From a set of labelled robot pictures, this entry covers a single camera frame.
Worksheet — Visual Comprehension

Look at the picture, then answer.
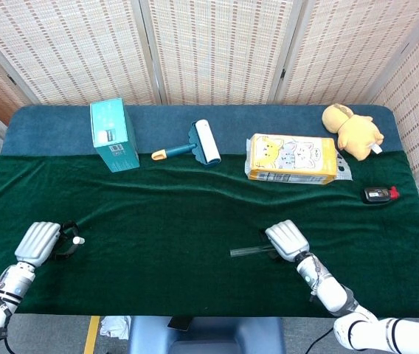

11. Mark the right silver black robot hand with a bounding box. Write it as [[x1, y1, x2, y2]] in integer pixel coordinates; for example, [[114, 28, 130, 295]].
[[259, 220, 311, 263]]

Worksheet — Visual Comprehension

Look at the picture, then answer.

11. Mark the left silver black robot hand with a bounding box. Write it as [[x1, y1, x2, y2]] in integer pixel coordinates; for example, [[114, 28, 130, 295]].
[[13, 220, 82, 269]]

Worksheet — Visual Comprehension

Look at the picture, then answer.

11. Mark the clear glass test tube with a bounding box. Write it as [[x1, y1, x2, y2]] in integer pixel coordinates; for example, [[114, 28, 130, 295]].
[[229, 243, 271, 258]]

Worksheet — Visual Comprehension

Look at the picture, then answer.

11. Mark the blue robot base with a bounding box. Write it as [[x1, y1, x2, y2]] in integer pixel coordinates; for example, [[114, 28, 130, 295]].
[[127, 315, 287, 354]]

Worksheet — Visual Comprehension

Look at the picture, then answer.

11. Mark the yellow cat tissue pack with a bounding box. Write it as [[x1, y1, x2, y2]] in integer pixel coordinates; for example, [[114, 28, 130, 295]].
[[245, 133, 339, 185]]

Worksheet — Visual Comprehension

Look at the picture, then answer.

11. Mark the black device with red cap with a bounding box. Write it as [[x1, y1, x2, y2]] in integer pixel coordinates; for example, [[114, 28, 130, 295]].
[[361, 185, 401, 204]]

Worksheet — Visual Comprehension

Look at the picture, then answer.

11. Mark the yellow floor tape strip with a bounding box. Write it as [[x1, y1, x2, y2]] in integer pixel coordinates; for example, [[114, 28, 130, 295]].
[[83, 316, 101, 354]]

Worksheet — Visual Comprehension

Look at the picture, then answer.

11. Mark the dark green velvet cloth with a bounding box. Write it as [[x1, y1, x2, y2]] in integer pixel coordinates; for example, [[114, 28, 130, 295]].
[[0, 150, 419, 320]]

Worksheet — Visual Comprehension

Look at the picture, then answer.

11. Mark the blue table cloth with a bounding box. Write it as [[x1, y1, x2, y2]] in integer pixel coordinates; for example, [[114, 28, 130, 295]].
[[1, 104, 406, 158]]

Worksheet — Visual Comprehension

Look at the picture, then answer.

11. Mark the crumpled white paper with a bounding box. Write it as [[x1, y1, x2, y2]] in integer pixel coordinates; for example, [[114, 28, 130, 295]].
[[100, 315, 132, 339]]

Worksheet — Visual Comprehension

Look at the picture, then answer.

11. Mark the teal cardboard box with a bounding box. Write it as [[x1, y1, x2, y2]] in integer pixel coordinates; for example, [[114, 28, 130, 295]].
[[89, 97, 141, 173]]

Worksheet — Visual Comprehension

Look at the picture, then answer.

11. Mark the yellow plush toy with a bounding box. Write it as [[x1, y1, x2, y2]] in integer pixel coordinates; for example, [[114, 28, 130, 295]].
[[322, 103, 385, 162]]

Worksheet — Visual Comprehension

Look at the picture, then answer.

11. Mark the teal lint roller orange handle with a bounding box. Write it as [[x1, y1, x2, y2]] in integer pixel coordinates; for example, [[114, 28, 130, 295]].
[[150, 119, 222, 169]]

